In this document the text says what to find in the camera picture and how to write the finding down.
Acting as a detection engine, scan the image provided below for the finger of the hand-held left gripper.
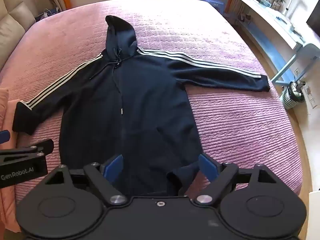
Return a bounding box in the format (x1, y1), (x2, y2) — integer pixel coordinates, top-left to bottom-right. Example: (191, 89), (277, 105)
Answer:
(0, 129), (11, 145)
(0, 139), (54, 165)

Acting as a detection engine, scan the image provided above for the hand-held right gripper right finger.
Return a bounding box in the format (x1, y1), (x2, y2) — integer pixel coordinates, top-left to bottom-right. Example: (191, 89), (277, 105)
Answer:
(192, 153), (277, 205)

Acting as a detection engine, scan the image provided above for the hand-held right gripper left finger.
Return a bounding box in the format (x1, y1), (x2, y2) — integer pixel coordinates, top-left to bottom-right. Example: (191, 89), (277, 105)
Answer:
(44, 154), (128, 205)

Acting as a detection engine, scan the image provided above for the navy striped-sleeve hoodie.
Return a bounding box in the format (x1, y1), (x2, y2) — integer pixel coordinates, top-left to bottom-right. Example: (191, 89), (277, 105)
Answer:
(12, 15), (271, 197)

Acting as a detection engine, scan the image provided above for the salmon folded quilt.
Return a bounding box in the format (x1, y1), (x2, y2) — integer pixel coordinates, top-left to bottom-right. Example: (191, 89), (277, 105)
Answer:
(0, 87), (22, 233)

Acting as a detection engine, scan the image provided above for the pink quilted bed blanket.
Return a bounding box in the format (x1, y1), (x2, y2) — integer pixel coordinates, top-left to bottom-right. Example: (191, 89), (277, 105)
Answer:
(0, 0), (304, 195)

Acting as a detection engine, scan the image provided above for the white laundry basket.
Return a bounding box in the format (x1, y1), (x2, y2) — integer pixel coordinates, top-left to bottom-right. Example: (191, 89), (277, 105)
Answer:
(281, 81), (306, 110)

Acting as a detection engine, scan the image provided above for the white furniture edge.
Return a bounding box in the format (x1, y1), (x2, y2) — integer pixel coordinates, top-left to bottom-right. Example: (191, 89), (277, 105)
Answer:
(309, 191), (320, 240)

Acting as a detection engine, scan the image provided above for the beige padded headboard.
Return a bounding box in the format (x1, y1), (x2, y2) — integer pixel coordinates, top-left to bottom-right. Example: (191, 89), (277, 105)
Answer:
(0, 0), (36, 68)

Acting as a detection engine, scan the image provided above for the dark bedside stand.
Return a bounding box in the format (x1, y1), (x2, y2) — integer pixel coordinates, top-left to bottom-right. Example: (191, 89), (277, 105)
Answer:
(34, 8), (62, 23)

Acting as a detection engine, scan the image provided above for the blue plastic storage box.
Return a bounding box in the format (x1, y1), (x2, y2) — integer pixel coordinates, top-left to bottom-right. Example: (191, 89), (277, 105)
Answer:
(201, 0), (225, 12)

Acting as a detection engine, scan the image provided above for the black flat screen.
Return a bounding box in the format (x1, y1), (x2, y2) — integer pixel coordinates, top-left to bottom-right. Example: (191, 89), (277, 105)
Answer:
(306, 5), (320, 35)

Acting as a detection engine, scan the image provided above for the white desk lamp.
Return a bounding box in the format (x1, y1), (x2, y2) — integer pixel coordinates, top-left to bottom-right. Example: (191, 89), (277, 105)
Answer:
(284, 0), (296, 18)

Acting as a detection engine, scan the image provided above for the white desk with blue frame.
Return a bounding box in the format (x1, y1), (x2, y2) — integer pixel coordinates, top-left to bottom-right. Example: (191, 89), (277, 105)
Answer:
(225, 0), (320, 86)

